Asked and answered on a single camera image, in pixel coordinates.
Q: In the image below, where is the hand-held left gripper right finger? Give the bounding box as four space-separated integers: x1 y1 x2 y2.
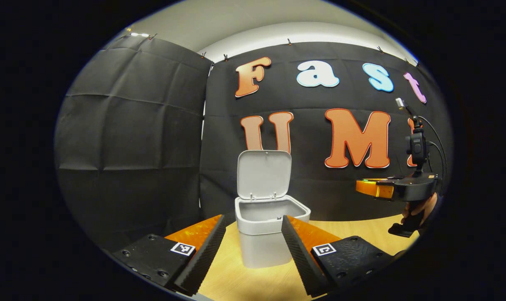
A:
281 215 394 298

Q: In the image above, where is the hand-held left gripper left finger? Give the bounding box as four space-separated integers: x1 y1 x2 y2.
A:
112 214 227 296

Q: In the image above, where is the white desktop garbage bin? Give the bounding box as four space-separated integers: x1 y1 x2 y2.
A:
235 150 311 269

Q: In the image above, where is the wooden desktop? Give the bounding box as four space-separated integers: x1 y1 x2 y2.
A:
198 214 421 301

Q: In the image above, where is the black backdrop cloth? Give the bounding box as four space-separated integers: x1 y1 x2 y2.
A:
54 34 453 251

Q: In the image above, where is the right hand-held gripper cable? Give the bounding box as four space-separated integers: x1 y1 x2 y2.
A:
396 97 448 180

